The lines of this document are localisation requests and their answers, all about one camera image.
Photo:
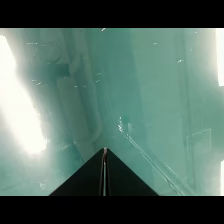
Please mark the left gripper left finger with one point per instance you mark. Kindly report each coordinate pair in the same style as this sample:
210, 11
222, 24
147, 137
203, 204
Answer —
86, 181

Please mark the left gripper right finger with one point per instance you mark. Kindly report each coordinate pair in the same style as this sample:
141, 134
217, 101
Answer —
128, 181

